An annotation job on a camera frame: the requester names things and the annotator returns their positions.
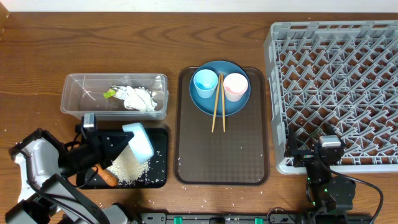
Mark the brown serving tray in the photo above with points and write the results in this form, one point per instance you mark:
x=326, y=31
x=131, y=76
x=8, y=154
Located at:
x=230, y=151

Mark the large white tissue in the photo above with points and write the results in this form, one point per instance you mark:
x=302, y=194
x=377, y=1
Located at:
x=139, y=99

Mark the orange carrot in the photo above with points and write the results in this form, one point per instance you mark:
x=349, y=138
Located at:
x=110, y=179

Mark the green orange snack wrapper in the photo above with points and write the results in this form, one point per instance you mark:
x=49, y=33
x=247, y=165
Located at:
x=109, y=93

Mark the grey dishwasher rack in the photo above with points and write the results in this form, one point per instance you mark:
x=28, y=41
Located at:
x=339, y=74

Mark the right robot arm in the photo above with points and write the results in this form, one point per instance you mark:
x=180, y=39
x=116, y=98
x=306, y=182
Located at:
x=331, y=195

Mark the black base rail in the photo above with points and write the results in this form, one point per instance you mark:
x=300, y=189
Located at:
x=270, y=218

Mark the wooden chopstick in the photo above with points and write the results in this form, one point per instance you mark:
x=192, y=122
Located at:
x=216, y=103
x=223, y=103

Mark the small white tissue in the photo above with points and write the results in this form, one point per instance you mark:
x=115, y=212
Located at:
x=120, y=92

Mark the dark blue plate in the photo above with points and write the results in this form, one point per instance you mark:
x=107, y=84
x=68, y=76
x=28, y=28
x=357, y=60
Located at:
x=207, y=104

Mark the light blue cup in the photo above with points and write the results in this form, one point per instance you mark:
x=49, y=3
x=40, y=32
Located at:
x=205, y=82

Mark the pink cup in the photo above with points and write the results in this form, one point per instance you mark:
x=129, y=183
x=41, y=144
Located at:
x=235, y=85

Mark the white bowl blue rim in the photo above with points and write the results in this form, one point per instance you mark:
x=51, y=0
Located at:
x=140, y=144

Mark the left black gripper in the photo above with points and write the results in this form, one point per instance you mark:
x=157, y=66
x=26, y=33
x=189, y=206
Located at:
x=92, y=143

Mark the clear plastic bin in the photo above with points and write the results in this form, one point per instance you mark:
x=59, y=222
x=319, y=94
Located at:
x=84, y=93

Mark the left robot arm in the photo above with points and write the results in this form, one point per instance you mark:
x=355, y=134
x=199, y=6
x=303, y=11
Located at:
x=46, y=165

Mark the pile of white rice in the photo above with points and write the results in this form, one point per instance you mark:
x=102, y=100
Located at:
x=127, y=169

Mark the black plastic tray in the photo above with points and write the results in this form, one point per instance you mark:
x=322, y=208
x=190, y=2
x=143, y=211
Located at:
x=157, y=174

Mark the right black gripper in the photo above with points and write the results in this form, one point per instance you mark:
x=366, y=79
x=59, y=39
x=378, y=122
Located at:
x=292, y=150

